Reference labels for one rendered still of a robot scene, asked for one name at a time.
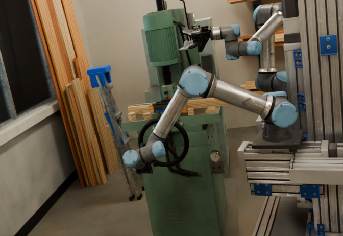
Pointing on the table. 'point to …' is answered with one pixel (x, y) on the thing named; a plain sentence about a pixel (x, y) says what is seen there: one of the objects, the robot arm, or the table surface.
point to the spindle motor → (161, 39)
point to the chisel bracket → (169, 89)
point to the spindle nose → (166, 75)
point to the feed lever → (183, 40)
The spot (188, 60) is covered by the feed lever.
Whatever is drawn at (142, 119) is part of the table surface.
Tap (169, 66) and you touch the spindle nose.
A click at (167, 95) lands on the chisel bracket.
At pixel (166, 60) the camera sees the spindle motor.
